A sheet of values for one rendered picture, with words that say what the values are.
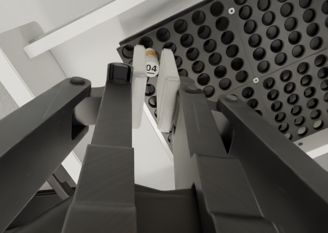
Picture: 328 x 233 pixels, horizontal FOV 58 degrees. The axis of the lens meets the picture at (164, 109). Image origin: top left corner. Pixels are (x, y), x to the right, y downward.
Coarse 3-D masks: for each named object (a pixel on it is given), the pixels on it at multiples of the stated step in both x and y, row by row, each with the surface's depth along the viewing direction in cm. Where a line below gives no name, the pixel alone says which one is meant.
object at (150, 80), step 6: (132, 42) 28; (120, 48) 28; (120, 54) 28; (126, 60) 28; (150, 78) 29; (150, 84) 29; (156, 90) 30; (144, 96) 30; (150, 96) 30; (156, 96) 30; (144, 102) 30; (150, 108) 30; (156, 108) 30; (156, 114) 31; (156, 120) 31; (162, 132) 32; (168, 138) 32; (168, 144) 32
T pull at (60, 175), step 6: (60, 168) 31; (54, 174) 32; (60, 174) 32; (66, 174) 32; (48, 180) 32; (54, 180) 32; (60, 180) 32; (66, 180) 32; (54, 186) 32; (60, 186) 32; (66, 186) 33; (60, 192) 33; (66, 192) 33; (72, 192) 34
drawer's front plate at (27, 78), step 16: (16, 32) 28; (32, 32) 32; (0, 48) 25; (16, 48) 27; (0, 64) 25; (16, 64) 26; (32, 64) 29; (48, 64) 32; (0, 80) 26; (16, 80) 26; (32, 80) 27; (48, 80) 30; (16, 96) 26; (32, 96) 26; (80, 144) 31; (64, 160) 29; (80, 160) 29
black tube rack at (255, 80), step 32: (224, 0) 27; (256, 0) 27; (288, 0) 27; (320, 0) 27; (160, 32) 31; (192, 32) 28; (224, 32) 28; (256, 32) 28; (288, 32) 28; (320, 32) 28; (192, 64) 29; (224, 64) 29; (256, 64) 29; (288, 64) 29; (320, 64) 30; (256, 96) 31; (288, 96) 31; (320, 96) 31; (288, 128) 32; (320, 128) 33
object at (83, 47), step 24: (120, 0) 27; (144, 0) 27; (168, 0) 32; (192, 0) 32; (72, 24) 27; (96, 24) 27; (120, 24) 33; (144, 24) 33; (24, 48) 28; (48, 48) 28; (72, 48) 34; (96, 48) 34; (72, 72) 35; (96, 72) 35; (144, 120) 38; (144, 144) 39; (312, 144) 35; (144, 168) 41; (168, 168) 41
